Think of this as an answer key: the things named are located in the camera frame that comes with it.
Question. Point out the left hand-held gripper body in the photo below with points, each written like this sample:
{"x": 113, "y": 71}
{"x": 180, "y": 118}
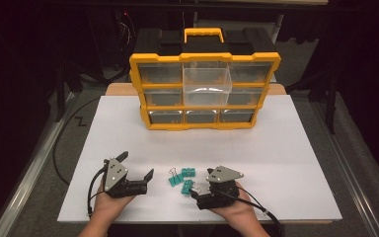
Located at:
{"x": 115, "y": 176}

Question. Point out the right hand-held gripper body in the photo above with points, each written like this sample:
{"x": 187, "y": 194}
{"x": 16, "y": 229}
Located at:
{"x": 223, "y": 174}

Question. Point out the teal binder clip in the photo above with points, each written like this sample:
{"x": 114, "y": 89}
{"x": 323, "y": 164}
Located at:
{"x": 188, "y": 172}
{"x": 176, "y": 179}
{"x": 187, "y": 187}

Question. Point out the clear plastic organizer drawer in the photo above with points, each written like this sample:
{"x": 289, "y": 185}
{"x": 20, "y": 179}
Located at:
{"x": 206, "y": 94}

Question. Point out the yellow black organizer cabinet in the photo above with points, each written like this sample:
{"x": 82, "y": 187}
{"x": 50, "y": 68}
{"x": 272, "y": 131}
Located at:
{"x": 158, "y": 86}

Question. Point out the person's left hand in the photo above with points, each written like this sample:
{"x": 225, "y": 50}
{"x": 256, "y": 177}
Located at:
{"x": 108, "y": 205}

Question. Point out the person's right hand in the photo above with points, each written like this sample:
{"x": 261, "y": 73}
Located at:
{"x": 242, "y": 214}

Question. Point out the dark metal stand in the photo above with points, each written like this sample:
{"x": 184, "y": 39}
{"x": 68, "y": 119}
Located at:
{"x": 331, "y": 105}
{"x": 60, "y": 95}

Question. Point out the grid of clear drawers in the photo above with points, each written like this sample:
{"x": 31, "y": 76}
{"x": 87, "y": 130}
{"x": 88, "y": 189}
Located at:
{"x": 160, "y": 73}

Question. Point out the aluminium floor rail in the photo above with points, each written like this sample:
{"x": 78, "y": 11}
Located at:
{"x": 23, "y": 184}
{"x": 345, "y": 164}

